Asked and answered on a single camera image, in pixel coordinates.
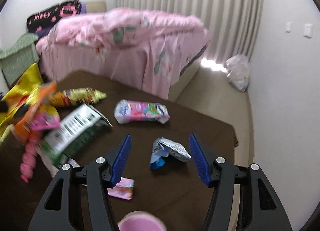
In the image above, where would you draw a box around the blue snack wrapper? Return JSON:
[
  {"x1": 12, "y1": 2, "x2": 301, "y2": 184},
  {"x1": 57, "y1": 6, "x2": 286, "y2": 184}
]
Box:
[{"x1": 150, "y1": 137, "x2": 191, "y2": 170}]

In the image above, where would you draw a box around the pink candy wrapper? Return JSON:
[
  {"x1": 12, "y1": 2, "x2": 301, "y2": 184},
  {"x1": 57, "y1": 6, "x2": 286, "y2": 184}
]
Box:
[{"x1": 107, "y1": 177, "x2": 135, "y2": 200}]

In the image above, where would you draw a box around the colourful pink snack bag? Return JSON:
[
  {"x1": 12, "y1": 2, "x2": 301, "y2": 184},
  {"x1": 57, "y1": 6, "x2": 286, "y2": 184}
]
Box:
[{"x1": 114, "y1": 100, "x2": 170, "y2": 124}]

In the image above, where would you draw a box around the pink lidded bottle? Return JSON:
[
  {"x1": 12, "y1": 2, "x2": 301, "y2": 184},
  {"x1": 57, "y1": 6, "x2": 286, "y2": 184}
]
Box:
[{"x1": 118, "y1": 211, "x2": 167, "y2": 231}]

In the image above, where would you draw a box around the white wall socket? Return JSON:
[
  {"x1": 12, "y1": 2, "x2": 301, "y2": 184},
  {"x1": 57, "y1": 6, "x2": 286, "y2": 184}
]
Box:
[{"x1": 303, "y1": 23, "x2": 313, "y2": 39}]

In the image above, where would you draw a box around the black kitty blanket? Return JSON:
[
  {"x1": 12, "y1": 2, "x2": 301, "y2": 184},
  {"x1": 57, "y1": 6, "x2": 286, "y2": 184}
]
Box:
[{"x1": 27, "y1": 0, "x2": 82, "y2": 37}]

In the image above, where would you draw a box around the pink floral bed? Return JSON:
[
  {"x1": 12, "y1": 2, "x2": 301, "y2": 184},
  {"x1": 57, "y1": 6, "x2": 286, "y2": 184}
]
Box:
[{"x1": 36, "y1": 8, "x2": 210, "y2": 99}]

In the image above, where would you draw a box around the beige headboard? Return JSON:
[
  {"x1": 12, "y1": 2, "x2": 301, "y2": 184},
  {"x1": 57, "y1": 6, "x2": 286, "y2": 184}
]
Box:
[{"x1": 85, "y1": 1, "x2": 107, "y2": 13}]

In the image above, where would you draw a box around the orange plastic package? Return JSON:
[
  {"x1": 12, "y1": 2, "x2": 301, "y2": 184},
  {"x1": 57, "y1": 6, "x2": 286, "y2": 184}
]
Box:
[{"x1": 12, "y1": 81, "x2": 57, "y2": 144}]

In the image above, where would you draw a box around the white wall switch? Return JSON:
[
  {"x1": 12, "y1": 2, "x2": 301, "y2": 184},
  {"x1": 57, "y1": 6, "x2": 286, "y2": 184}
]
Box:
[{"x1": 285, "y1": 22, "x2": 292, "y2": 33}]

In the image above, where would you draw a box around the green checkered cloth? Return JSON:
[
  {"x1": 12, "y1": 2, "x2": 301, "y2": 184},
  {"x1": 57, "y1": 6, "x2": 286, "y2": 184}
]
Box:
[{"x1": 1, "y1": 33, "x2": 39, "y2": 86}]

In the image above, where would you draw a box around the yellow pink snack bag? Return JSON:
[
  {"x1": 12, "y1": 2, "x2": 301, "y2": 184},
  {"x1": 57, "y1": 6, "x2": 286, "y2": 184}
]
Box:
[{"x1": 31, "y1": 105, "x2": 60, "y2": 131}]

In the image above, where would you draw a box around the yellow chip bag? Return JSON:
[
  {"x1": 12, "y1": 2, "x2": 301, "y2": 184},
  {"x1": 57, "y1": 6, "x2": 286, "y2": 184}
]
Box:
[{"x1": 1, "y1": 63, "x2": 51, "y2": 137}]

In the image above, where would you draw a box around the green yellow snack packet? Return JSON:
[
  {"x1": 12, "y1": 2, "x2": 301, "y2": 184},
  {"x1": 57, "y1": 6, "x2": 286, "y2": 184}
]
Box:
[{"x1": 49, "y1": 87, "x2": 107, "y2": 107}]

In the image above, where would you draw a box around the white green carton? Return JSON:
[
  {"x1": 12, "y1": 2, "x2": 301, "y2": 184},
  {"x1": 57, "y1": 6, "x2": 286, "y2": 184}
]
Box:
[{"x1": 39, "y1": 104, "x2": 112, "y2": 177}]

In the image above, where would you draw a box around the white plastic bag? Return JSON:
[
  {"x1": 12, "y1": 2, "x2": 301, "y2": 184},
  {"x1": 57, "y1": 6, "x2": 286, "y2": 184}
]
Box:
[{"x1": 225, "y1": 54, "x2": 250, "y2": 92}]

